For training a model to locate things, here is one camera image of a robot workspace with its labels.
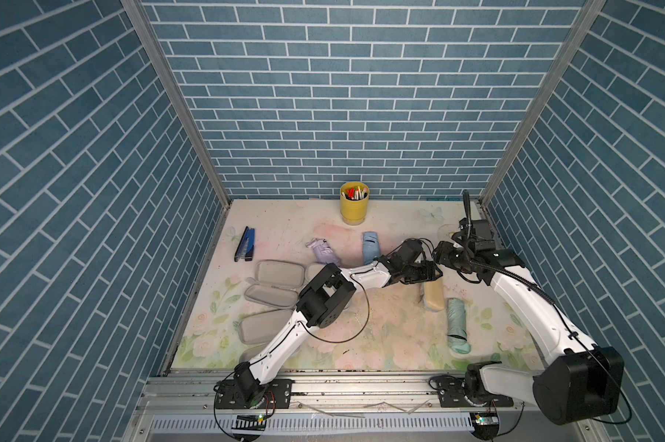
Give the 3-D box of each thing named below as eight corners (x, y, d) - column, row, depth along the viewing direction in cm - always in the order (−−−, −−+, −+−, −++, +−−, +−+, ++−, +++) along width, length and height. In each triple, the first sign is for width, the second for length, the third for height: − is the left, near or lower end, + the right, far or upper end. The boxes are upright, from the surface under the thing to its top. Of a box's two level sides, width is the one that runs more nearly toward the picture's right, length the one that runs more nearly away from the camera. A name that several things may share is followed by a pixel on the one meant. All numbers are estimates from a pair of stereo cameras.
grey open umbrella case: (245, 307, 92) (242, 303, 89) (255, 264, 103) (253, 260, 100) (301, 308, 92) (300, 303, 89) (306, 265, 103) (305, 260, 100)
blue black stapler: (235, 261, 102) (233, 257, 100) (244, 230, 112) (243, 226, 110) (251, 261, 102) (249, 257, 100) (259, 230, 112) (257, 226, 110)
